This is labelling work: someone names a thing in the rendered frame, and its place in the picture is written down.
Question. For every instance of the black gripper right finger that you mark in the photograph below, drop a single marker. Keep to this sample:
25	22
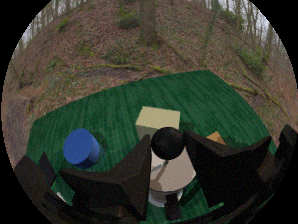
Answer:
219	167

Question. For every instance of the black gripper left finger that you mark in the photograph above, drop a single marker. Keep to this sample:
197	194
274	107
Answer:
127	182

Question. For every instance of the blue short cylinder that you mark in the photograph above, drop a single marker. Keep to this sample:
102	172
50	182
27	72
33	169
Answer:
81	149

